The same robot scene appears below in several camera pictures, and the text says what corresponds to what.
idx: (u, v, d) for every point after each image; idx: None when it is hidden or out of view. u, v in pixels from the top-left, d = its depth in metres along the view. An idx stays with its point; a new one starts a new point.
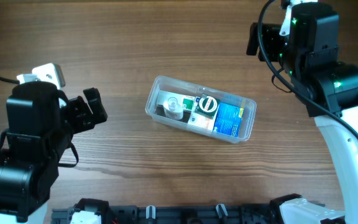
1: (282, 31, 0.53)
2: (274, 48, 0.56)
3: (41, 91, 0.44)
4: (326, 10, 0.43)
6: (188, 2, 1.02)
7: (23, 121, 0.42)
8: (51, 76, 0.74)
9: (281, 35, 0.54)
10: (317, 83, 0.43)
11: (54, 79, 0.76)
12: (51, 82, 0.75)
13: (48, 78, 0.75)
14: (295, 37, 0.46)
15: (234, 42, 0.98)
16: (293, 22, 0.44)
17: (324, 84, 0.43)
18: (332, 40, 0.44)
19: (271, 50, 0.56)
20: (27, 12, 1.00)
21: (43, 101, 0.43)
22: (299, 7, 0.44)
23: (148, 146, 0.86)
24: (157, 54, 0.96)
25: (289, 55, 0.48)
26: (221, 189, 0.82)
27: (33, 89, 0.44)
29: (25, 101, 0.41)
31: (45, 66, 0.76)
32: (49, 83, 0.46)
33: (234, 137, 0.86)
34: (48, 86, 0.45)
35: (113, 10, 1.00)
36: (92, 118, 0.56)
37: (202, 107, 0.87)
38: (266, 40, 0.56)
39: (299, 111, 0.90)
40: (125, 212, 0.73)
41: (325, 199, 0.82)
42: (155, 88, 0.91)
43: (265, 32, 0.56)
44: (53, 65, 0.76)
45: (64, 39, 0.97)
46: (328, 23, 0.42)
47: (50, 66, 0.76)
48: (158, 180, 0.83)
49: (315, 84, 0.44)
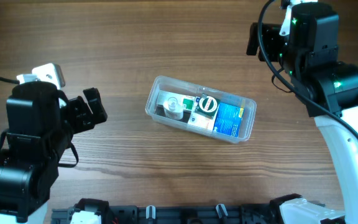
1: (282, 31, 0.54)
2: (274, 48, 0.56)
3: (41, 91, 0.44)
4: (326, 10, 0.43)
6: (188, 2, 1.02)
7: (23, 121, 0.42)
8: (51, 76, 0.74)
9: (281, 35, 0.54)
10: (317, 83, 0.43)
11: (54, 79, 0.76)
12: (51, 82, 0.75)
13: (48, 78, 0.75)
14: (295, 37, 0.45)
15: (234, 42, 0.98)
16: (293, 22, 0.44)
17: (324, 84, 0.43)
18: (332, 39, 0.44)
19: (271, 50, 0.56)
20: (27, 12, 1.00)
21: (42, 101, 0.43)
22: (299, 7, 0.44)
23: (148, 146, 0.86)
24: (157, 54, 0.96)
25: (289, 55, 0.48)
26: (221, 189, 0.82)
27: (33, 89, 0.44)
29: (25, 101, 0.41)
31: (45, 66, 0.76)
32: (49, 84, 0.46)
33: (234, 137, 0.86)
34: (48, 86, 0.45)
35: (113, 10, 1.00)
36: (92, 118, 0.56)
37: (202, 107, 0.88)
38: (266, 40, 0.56)
39: (298, 110, 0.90)
40: (125, 212, 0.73)
41: (325, 199, 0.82)
42: (155, 88, 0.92)
43: (265, 32, 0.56)
44: (53, 65, 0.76)
45: (64, 40, 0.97)
46: (329, 23, 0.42)
47: (50, 66, 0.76)
48: (158, 180, 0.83)
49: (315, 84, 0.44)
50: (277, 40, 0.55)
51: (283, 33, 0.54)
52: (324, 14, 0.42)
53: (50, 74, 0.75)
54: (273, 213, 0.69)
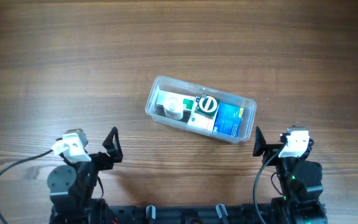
1: (280, 155, 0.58)
2: (275, 162, 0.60)
3: (67, 179, 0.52)
4: (316, 179, 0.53)
6: (187, 2, 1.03)
7: (65, 204, 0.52)
8: (77, 145, 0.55)
9: (279, 157, 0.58)
10: (294, 219, 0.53)
11: (82, 148, 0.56)
12: (81, 150, 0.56)
13: (74, 147, 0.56)
14: (289, 182, 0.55)
15: (234, 42, 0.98)
16: (293, 177, 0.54)
17: (296, 219, 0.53)
18: (314, 197, 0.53)
19: (272, 163, 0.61)
20: (27, 12, 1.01)
21: (73, 186, 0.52)
22: (304, 170, 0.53)
23: (148, 147, 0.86)
24: (157, 54, 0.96)
25: (284, 192, 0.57)
26: (221, 188, 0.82)
27: (61, 179, 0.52)
29: (61, 191, 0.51)
31: (66, 135, 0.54)
32: (69, 167, 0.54)
33: (234, 137, 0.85)
34: (69, 171, 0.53)
35: (113, 11, 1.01)
36: (108, 163, 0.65)
37: (202, 106, 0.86)
38: (273, 160, 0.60)
39: (298, 111, 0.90)
40: (125, 211, 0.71)
41: (325, 199, 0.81)
42: (155, 88, 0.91)
43: (268, 154, 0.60)
44: (74, 132, 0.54)
45: (64, 40, 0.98)
46: (309, 216, 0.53)
47: (71, 135, 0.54)
48: (158, 180, 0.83)
49: (291, 215, 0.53)
50: (278, 158, 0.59)
51: (281, 156, 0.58)
52: (312, 184, 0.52)
53: (75, 143, 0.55)
54: (273, 208, 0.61)
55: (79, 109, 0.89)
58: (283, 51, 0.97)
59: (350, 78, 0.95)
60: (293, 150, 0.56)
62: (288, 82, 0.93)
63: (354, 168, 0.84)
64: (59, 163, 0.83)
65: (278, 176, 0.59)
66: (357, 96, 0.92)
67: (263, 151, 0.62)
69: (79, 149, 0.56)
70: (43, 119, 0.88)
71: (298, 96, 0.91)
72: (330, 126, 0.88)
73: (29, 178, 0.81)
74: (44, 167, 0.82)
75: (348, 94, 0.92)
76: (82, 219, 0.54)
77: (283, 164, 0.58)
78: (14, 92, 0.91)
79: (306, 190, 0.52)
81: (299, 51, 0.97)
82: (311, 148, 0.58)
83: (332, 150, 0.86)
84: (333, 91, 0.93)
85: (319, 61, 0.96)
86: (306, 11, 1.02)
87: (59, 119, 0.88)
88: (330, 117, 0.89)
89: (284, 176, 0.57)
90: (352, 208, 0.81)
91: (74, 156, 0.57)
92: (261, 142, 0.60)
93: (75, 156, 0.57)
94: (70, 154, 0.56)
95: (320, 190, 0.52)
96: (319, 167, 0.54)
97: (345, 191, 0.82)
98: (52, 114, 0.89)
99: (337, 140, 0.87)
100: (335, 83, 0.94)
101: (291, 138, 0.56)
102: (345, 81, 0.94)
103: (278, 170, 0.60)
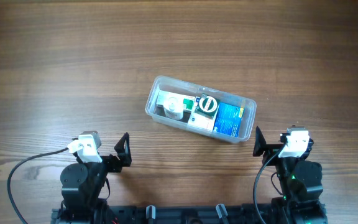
1: (280, 155, 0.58)
2: (276, 162, 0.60)
3: (79, 177, 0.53)
4: (316, 179, 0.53)
6: (188, 2, 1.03)
7: (74, 200, 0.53)
8: (92, 146, 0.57)
9: (279, 157, 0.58)
10: (294, 219, 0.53)
11: (96, 149, 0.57)
12: (94, 152, 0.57)
13: (89, 148, 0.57)
14: (290, 182, 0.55)
15: (234, 42, 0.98)
16: (293, 177, 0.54)
17: (296, 219, 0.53)
18: (314, 197, 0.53)
19: (273, 162, 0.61)
20: (27, 12, 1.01)
21: (84, 184, 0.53)
22: (304, 170, 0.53)
23: (147, 147, 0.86)
24: (157, 54, 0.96)
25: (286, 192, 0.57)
26: (221, 188, 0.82)
27: (73, 177, 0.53)
29: (73, 188, 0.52)
31: (82, 135, 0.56)
32: (82, 166, 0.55)
33: (234, 137, 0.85)
34: (82, 169, 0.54)
35: (113, 11, 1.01)
36: (117, 166, 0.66)
37: (202, 106, 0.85)
38: (274, 160, 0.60)
39: (298, 111, 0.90)
40: (125, 211, 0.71)
41: (325, 199, 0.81)
42: (155, 88, 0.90)
43: (268, 155, 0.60)
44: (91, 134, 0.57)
45: (64, 40, 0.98)
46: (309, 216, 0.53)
47: (87, 136, 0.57)
48: (158, 180, 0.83)
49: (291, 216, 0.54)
50: (278, 158, 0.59)
51: (281, 156, 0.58)
52: (312, 185, 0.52)
53: (90, 144, 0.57)
54: (273, 208, 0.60)
55: (78, 109, 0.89)
58: (283, 51, 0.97)
59: (350, 78, 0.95)
60: (293, 150, 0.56)
62: (287, 82, 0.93)
63: (354, 168, 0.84)
64: (59, 163, 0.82)
65: (278, 176, 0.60)
66: (357, 96, 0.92)
67: (263, 151, 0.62)
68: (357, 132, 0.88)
69: (92, 149, 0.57)
70: (43, 119, 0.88)
71: (298, 97, 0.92)
72: (330, 126, 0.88)
73: (30, 178, 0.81)
74: (44, 167, 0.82)
75: (348, 94, 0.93)
76: (89, 216, 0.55)
77: (283, 163, 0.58)
78: (14, 92, 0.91)
79: (305, 190, 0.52)
81: (298, 51, 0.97)
82: (310, 148, 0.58)
83: (332, 150, 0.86)
84: (333, 91, 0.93)
85: (319, 61, 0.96)
86: (306, 11, 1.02)
87: (59, 119, 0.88)
88: (330, 117, 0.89)
89: (285, 176, 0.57)
90: (352, 208, 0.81)
91: (86, 157, 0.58)
92: (261, 142, 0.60)
93: (88, 157, 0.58)
94: (83, 154, 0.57)
95: (320, 190, 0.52)
96: (319, 167, 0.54)
97: (345, 191, 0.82)
98: (52, 114, 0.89)
99: (337, 140, 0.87)
100: (335, 82, 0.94)
101: (291, 137, 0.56)
102: (345, 81, 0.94)
103: (278, 170, 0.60)
